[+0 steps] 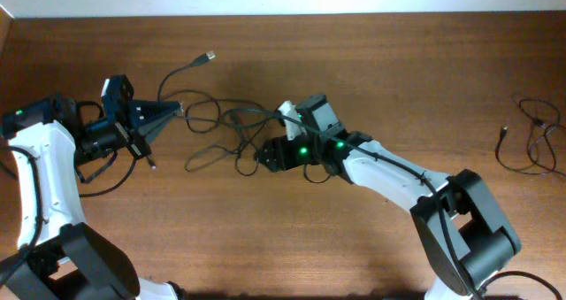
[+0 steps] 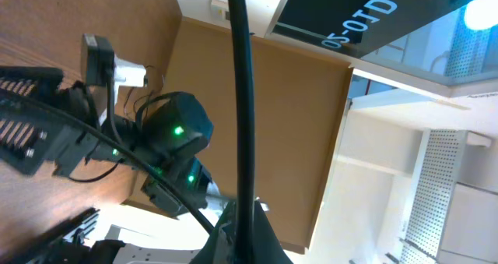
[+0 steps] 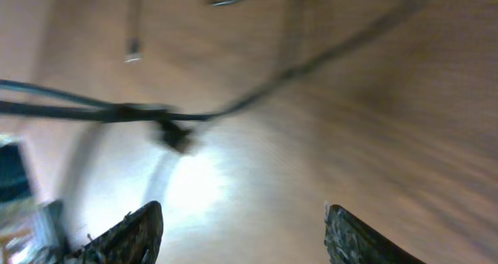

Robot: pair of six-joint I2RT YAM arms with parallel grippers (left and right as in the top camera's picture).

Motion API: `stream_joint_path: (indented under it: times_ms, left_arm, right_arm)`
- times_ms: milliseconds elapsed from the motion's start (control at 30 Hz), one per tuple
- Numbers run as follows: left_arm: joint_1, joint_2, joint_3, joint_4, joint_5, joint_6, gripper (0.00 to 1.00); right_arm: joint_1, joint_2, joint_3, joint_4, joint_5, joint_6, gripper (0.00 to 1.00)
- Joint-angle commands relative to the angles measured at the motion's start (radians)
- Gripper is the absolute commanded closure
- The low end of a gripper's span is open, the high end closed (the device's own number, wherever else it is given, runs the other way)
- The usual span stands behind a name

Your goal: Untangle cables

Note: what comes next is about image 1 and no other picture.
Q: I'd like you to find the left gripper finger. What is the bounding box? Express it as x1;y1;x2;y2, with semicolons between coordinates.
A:
141;114;176;144
130;100;181;130

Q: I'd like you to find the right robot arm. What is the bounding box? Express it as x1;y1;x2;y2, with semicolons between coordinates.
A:
255;94;521;299

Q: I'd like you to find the long black usb cable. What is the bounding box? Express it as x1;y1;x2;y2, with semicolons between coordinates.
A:
174;89;284;177

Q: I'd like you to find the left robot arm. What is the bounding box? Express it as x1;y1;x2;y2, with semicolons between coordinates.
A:
1;75;186;299

